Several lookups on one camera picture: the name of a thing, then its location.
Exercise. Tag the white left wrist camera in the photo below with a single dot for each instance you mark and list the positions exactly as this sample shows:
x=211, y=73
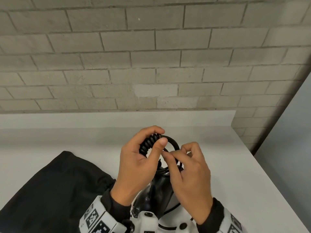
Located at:
x=144, y=222

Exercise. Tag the black hair dryer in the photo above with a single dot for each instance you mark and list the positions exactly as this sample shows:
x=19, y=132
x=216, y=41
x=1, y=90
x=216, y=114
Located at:
x=155, y=196

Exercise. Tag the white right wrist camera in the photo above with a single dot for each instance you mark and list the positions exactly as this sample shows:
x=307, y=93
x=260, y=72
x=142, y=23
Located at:
x=178, y=225

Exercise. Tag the person's right hand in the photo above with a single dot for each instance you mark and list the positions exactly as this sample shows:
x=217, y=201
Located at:
x=192, y=177

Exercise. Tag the right wristband with markers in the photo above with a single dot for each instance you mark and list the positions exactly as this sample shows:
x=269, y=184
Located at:
x=221, y=220

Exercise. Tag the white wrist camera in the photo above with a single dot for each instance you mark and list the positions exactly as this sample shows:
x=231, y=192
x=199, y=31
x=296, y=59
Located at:
x=178, y=225
x=144, y=222

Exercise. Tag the person's left hand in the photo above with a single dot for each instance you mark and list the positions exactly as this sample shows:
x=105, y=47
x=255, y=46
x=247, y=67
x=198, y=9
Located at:
x=136, y=169

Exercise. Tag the black cloth drawstring bag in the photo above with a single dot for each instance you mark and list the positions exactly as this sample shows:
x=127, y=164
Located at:
x=51, y=194

